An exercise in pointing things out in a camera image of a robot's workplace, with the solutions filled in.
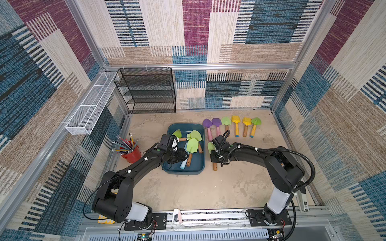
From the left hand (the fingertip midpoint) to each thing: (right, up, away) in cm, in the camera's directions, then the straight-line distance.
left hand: (186, 156), depth 87 cm
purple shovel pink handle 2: (+21, +20, +25) cm, 38 cm away
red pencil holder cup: (-34, +3, +1) cm, 34 cm away
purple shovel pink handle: (+14, +19, +24) cm, 34 cm away
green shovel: (+14, +4, +5) cm, 16 cm away
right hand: (+17, -4, +7) cm, 19 cm away
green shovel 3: (+6, +11, +17) cm, 21 cm away
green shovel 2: (+3, +4, +10) cm, 11 cm away
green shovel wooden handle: (+29, +20, +25) cm, 43 cm away
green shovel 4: (-7, +12, +18) cm, 23 cm away
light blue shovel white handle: (-2, -5, +2) cm, 5 cm away
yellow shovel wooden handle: (+43, +21, +24) cm, 53 cm away
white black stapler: (+58, -20, -11) cm, 63 cm away
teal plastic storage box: (+7, -5, +4) cm, 9 cm away
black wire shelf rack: (-29, +43, +21) cm, 56 cm away
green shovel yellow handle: (+49, +20, +24) cm, 59 cm away
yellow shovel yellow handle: (+35, +22, +25) cm, 49 cm away
